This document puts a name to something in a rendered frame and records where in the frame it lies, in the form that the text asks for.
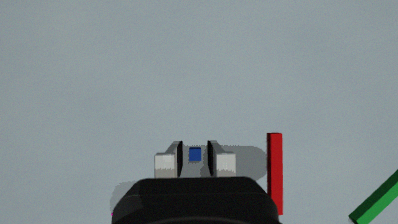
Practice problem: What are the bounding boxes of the red rod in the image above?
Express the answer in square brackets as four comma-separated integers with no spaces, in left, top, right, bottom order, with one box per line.
[267,133,283,215]

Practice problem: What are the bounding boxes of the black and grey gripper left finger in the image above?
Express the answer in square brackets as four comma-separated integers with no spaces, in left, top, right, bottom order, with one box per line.
[154,141,183,178]

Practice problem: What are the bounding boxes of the small blue cube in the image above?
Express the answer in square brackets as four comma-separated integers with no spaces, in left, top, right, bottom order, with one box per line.
[189,147,201,161]

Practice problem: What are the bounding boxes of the green flat bar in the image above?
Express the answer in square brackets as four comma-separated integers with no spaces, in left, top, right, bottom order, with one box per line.
[349,170,398,224]

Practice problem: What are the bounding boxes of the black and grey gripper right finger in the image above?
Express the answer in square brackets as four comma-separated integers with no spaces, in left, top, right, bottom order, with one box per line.
[207,140,236,177]

